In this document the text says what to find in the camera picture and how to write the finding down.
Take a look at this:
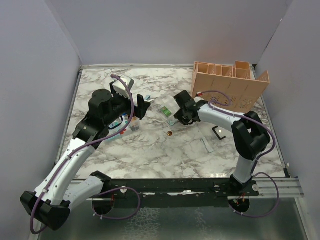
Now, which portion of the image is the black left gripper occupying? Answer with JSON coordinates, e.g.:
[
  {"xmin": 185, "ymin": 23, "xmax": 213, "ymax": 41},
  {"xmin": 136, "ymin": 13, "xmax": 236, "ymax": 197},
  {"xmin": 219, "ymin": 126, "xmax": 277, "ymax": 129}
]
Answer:
[{"xmin": 104, "ymin": 82, "xmax": 151, "ymax": 126}]

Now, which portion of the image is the brown bottle orange cap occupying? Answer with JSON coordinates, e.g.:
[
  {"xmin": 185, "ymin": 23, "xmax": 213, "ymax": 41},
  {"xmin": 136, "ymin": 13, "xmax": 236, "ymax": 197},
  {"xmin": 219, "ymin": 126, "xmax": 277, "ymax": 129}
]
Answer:
[{"xmin": 130, "ymin": 117, "xmax": 140, "ymax": 132}]

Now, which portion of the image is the green medicine box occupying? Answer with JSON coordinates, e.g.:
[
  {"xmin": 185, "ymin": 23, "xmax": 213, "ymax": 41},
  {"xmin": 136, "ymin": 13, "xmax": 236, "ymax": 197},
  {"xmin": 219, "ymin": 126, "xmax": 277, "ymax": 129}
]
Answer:
[{"xmin": 160, "ymin": 106, "xmax": 172, "ymax": 118}]

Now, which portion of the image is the clear bandage packet teal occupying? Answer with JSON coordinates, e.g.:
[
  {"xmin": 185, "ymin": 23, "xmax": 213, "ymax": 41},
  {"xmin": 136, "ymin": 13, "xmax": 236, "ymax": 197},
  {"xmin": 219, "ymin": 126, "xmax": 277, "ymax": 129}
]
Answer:
[{"xmin": 166, "ymin": 119, "xmax": 214, "ymax": 153}]

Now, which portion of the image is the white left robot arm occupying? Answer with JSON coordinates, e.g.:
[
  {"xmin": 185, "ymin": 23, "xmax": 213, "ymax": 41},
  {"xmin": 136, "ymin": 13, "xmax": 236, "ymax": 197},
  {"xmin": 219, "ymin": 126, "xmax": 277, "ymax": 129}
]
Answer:
[{"xmin": 20, "ymin": 89, "xmax": 151, "ymax": 235}]

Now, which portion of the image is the clear plastic kit box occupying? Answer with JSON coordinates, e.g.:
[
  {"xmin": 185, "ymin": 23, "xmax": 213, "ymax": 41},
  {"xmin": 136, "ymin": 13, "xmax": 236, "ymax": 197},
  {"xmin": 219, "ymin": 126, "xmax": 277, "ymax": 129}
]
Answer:
[{"xmin": 102, "ymin": 109, "xmax": 145, "ymax": 145}]

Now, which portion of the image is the clear plastic kit lid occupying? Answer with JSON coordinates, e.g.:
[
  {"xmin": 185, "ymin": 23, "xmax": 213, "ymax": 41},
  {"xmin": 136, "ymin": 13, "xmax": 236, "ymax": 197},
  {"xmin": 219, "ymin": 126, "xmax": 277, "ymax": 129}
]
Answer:
[{"xmin": 198, "ymin": 122, "xmax": 228, "ymax": 141}]

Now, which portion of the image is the white blue nail clipper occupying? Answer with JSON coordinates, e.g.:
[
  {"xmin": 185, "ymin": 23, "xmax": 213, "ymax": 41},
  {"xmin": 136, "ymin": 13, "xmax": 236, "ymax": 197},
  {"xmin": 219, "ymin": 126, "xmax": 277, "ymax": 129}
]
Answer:
[{"xmin": 144, "ymin": 95, "xmax": 154, "ymax": 103}]

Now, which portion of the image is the peach plastic organizer basket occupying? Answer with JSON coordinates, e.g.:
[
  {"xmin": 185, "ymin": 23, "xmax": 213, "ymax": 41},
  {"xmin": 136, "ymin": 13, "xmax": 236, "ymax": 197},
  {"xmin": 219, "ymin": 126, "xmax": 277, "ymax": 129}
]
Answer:
[{"xmin": 191, "ymin": 61, "xmax": 270, "ymax": 113}]

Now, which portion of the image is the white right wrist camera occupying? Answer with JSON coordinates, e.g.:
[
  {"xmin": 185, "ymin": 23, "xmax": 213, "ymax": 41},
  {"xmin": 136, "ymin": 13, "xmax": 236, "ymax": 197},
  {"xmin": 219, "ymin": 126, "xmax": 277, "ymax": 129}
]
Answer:
[{"xmin": 193, "ymin": 92, "xmax": 203, "ymax": 103}]

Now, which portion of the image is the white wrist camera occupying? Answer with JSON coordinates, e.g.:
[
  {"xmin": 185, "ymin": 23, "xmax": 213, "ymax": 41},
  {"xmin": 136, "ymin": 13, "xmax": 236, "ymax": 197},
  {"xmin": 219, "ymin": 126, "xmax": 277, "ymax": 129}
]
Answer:
[
  {"xmin": 112, "ymin": 75, "xmax": 135, "ymax": 99},
  {"xmin": 193, "ymin": 92, "xmax": 203, "ymax": 103}
]

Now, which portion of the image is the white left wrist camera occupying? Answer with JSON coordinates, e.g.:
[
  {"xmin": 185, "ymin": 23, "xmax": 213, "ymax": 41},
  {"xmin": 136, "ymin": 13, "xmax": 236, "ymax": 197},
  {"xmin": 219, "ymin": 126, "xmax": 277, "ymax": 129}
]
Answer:
[{"xmin": 112, "ymin": 75, "xmax": 135, "ymax": 99}]

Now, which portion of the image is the black mounting rail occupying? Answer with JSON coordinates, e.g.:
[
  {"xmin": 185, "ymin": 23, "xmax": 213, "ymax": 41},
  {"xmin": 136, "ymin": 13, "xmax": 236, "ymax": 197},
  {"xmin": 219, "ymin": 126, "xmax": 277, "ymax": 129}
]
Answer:
[{"xmin": 97, "ymin": 176, "xmax": 259, "ymax": 209}]

